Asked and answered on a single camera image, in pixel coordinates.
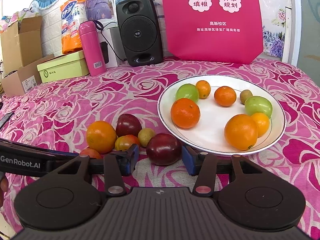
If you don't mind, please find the red green tomato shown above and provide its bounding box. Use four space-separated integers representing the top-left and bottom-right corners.
115 134 140 151

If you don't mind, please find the tan longan back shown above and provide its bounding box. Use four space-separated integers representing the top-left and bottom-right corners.
138 128 156 147

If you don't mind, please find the tan longan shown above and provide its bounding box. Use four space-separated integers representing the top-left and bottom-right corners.
138 128 156 147
240 89 253 105

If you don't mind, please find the dark plum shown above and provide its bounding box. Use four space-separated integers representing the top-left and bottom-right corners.
146 133 182 166
116 114 142 137

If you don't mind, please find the orange large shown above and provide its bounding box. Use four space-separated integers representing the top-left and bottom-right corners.
224 114 258 151

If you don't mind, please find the orange front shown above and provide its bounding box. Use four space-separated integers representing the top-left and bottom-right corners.
170 98 201 129

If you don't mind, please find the small yellow orange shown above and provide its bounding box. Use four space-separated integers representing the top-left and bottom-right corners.
196 80 211 99
251 113 270 137

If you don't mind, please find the green apple fruit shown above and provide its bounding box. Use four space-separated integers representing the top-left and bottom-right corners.
175 83 199 103
245 96 273 118

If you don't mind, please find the tan longan front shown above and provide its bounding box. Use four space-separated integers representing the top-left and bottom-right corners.
240 89 253 105

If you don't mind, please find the person's left hand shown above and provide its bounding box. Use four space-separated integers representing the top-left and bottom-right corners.
0 171 9 207

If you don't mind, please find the white ceramic plate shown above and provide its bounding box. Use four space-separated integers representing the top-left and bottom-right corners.
157 75 286 155

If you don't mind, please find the smartphone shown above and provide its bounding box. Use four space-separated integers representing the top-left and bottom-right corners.
0 112 15 129

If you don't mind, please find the pink rose tablecloth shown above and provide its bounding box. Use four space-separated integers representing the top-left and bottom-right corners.
1 59 319 239

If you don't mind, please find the small cardboard box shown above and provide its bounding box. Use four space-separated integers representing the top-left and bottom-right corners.
2 54 54 98

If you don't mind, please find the green shoe box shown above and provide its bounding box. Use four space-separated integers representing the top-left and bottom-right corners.
37 50 89 83

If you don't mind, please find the white box behind thermos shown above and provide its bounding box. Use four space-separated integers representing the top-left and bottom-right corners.
97 26 126 68

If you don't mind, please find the large open cardboard box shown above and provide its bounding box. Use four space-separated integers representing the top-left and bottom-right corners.
1 16 42 74

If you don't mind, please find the pink thermos bottle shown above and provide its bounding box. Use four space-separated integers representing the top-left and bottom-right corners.
79 21 106 76

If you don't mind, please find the black speaker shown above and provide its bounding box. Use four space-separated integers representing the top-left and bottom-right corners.
116 0 163 67

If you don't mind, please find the magenta fabric bag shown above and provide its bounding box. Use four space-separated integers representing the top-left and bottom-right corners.
162 0 263 64

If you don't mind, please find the orange paper cup package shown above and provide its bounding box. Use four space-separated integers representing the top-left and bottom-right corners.
60 0 87 54

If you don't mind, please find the black speaker cable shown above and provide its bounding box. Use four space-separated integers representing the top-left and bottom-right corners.
93 19 128 63

